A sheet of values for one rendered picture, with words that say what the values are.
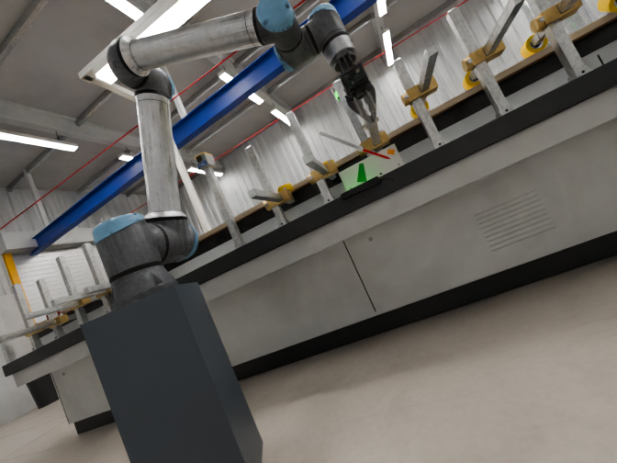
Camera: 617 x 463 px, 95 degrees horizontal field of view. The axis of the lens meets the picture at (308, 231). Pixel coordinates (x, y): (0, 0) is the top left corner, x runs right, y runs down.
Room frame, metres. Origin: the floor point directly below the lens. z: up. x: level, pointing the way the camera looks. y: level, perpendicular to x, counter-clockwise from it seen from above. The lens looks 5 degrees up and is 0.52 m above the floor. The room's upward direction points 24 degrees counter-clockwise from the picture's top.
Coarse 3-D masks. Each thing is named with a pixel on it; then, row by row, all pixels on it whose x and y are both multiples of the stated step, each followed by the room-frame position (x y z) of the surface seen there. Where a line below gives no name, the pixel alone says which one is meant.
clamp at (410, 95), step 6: (432, 78) 1.09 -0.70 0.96; (432, 84) 1.09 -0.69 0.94; (408, 90) 1.12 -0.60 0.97; (414, 90) 1.11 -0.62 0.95; (420, 90) 1.10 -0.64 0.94; (426, 90) 1.10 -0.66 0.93; (432, 90) 1.11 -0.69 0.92; (402, 96) 1.13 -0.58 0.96; (408, 96) 1.11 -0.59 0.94; (414, 96) 1.11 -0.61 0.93; (420, 96) 1.11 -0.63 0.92; (402, 102) 1.17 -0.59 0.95; (408, 102) 1.13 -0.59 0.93
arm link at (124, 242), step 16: (112, 224) 0.81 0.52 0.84; (128, 224) 0.83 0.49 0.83; (144, 224) 0.88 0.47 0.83; (96, 240) 0.81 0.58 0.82; (112, 240) 0.80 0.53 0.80; (128, 240) 0.82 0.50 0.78; (144, 240) 0.85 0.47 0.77; (160, 240) 0.91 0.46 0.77; (112, 256) 0.80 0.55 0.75; (128, 256) 0.81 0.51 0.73; (144, 256) 0.84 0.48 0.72; (160, 256) 0.93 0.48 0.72; (112, 272) 0.81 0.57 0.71
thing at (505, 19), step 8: (512, 0) 0.78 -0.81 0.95; (520, 0) 0.77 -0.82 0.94; (504, 8) 0.83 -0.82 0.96; (512, 8) 0.79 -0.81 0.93; (520, 8) 0.81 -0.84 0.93; (504, 16) 0.84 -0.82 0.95; (512, 16) 0.83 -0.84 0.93; (496, 24) 0.89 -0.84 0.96; (504, 24) 0.86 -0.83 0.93; (496, 32) 0.92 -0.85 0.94; (504, 32) 0.91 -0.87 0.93; (488, 40) 0.97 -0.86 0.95; (496, 40) 0.95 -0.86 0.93; (488, 48) 1.00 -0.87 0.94; (496, 48) 1.00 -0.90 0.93; (472, 72) 1.18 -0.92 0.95
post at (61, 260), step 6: (60, 258) 1.76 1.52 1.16; (60, 264) 1.76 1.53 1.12; (66, 264) 1.78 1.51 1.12; (60, 270) 1.77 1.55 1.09; (66, 270) 1.77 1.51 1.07; (66, 276) 1.76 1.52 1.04; (72, 276) 1.79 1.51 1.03; (66, 282) 1.76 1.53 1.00; (72, 282) 1.78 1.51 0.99; (66, 288) 1.77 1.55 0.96; (72, 288) 1.76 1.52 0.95; (72, 294) 1.76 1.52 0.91; (78, 312) 1.76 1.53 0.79; (84, 312) 1.79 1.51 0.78; (78, 318) 1.76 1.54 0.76; (84, 318) 1.77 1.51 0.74
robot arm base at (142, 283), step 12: (144, 264) 0.83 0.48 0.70; (156, 264) 0.86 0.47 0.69; (120, 276) 0.80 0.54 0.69; (132, 276) 0.81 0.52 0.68; (144, 276) 0.82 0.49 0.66; (156, 276) 0.84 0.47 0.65; (168, 276) 0.88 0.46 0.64; (120, 288) 0.79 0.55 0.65; (132, 288) 0.79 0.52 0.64; (144, 288) 0.80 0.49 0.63; (156, 288) 0.81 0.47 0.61; (120, 300) 0.78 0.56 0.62; (132, 300) 0.78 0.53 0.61
